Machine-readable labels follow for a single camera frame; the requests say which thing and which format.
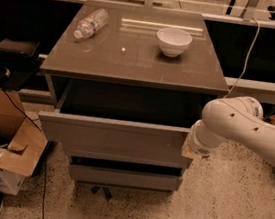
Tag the tan foam-covered gripper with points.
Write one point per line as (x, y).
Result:
(194, 141)

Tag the grey top drawer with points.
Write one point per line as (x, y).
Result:
(125, 124)

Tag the grey drawer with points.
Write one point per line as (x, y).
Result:
(135, 175)
(125, 124)

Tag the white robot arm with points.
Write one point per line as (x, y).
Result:
(238, 119)

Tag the grey lower drawer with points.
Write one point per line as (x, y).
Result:
(135, 175)

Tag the grey drawer cabinet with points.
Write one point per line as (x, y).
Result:
(126, 52)

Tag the white ceramic bowl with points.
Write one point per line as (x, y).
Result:
(173, 41)

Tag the clear plastic water bottle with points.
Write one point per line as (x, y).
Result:
(90, 25)

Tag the open cardboard box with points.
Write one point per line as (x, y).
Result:
(21, 144)

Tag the black tray stand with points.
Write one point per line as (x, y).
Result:
(20, 57)

